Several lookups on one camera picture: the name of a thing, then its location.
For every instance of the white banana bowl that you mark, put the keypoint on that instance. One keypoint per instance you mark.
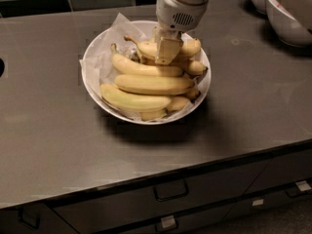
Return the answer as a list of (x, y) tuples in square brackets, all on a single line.
[(94, 54)]

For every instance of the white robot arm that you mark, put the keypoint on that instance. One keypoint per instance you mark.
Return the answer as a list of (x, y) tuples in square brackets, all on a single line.
[(299, 9)]

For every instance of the black drawer handle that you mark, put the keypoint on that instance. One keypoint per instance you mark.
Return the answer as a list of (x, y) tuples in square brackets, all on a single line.
[(29, 217), (170, 190)]

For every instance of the black drawer handle centre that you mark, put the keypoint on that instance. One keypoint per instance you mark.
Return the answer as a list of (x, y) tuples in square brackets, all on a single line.
[(170, 190)]

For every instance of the white label on drawer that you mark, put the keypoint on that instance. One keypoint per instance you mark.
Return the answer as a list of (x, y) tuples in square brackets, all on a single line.
[(257, 202)]

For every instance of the drawer handle with label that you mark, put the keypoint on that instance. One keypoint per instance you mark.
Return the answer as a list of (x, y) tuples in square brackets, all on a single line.
[(301, 189), (167, 223)]

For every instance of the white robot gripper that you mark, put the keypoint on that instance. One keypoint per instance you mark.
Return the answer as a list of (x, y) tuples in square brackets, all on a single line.
[(175, 14)]

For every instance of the bottom partly hidden banana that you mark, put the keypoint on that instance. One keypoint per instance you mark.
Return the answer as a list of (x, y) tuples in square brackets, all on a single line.
[(148, 116)]

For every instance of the black drawer handle left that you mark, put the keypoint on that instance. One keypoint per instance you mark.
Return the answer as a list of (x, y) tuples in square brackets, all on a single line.
[(29, 217)]

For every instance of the white bowl near right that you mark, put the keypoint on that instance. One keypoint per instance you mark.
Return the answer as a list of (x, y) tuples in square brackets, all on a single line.
[(287, 28)]

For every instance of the white paper bowl liner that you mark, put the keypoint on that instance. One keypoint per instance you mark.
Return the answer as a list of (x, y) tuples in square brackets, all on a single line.
[(112, 36)]

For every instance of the yellow banana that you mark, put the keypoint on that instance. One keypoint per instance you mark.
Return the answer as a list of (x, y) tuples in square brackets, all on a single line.
[(127, 66), (194, 67), (148, 48), (133, 102), (149, 85)]

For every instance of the right drawer handle with label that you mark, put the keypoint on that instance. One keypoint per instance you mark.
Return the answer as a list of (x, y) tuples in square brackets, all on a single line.
[(301, 189)]

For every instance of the lower drawer handle with label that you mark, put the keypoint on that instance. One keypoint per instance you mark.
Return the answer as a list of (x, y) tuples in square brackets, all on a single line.
[(167, 223)]

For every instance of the small lower right banana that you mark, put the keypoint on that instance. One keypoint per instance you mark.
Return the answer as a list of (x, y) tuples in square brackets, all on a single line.
[(182, 101)]

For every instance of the dark centre drawer front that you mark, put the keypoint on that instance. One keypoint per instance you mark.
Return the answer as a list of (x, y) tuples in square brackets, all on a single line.
[(108, 212)]

